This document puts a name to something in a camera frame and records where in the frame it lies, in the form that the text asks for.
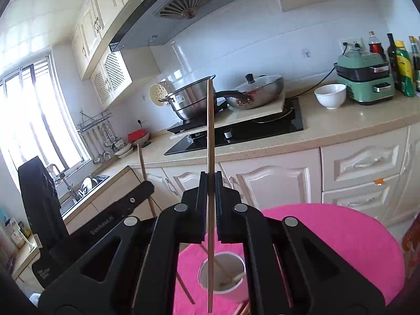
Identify cream shallow drawer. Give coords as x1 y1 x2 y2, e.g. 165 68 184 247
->
322 175 401 219

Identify beige stone board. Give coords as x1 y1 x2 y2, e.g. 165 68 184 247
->
168 98 287 135

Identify cream lattice door cabinet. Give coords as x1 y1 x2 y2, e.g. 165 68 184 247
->
90 48 133 109

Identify cream upper cabinet row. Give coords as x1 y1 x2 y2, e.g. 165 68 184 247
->
70 0 197 79

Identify steel wok black handle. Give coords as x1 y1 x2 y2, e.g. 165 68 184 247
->
215 75 284 110

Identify metal utensil rack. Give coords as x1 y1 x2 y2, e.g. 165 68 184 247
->
76 110 114 165

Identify white bowl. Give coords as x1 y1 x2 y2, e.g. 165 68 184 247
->
314 83 347 110

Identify green multi-cooker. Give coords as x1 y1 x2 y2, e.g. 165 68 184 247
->
334 48 395 106

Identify stainless steel pot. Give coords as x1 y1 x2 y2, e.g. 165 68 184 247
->
160 75 217 121

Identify metal faucet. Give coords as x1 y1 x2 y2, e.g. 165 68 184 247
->
46 163 81 201

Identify pink tablecloth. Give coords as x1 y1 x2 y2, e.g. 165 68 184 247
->
172 203 406 315

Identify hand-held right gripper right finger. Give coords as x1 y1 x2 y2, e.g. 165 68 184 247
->
215 170 386 315

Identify black gas stove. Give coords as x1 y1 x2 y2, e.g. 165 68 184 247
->
164 98 304 156

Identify hanging steel ladle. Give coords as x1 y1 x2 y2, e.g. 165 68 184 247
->
92 128 101 165
102 126 112 160

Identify dark olive oil bottle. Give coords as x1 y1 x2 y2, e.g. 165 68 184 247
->
386 33 399 87

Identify cola bottle red cap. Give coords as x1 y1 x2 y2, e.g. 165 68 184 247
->
367 31 388 63

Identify white cup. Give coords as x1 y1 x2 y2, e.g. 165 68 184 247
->
198 252 246 302

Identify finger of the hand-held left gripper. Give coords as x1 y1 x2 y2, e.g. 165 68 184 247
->
67 181 155 247

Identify stacked white dishes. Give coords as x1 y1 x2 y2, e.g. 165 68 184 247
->
113 139 135 158

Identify cream lower cabinet unit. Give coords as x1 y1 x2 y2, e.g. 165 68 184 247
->
62 118 420 233

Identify steel sink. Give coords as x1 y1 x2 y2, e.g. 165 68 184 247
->
61 175 110 217

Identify glass wok lid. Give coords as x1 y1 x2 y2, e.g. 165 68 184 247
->
234 73 283 92

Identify grey range hood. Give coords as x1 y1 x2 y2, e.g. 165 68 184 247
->
109 0 273 52

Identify cream large drawer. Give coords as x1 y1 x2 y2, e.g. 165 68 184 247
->
321 131 409 191

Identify red container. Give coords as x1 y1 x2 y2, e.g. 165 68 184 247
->
127 129 149 143

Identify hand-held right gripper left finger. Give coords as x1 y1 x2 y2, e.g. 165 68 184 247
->
39 171 209 315

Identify window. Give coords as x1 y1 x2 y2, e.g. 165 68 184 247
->
0 56 92 184

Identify white wall outlet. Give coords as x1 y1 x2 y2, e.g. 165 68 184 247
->
339 38 364 56

